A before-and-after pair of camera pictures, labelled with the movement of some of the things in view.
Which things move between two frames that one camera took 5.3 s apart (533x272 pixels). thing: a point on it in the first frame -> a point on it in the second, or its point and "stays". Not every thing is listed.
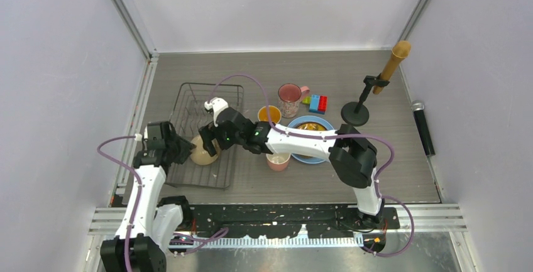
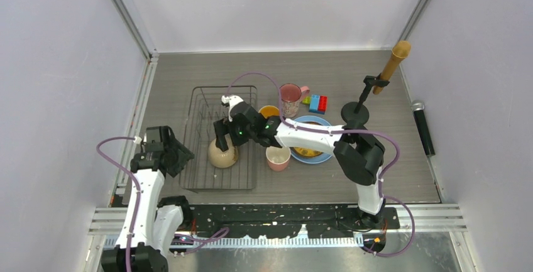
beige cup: x=199 y=154 -> x=220 y=159
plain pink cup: x=278 y=161 stays
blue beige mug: x=274 y=113 stays
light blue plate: x=294 y=124 stays
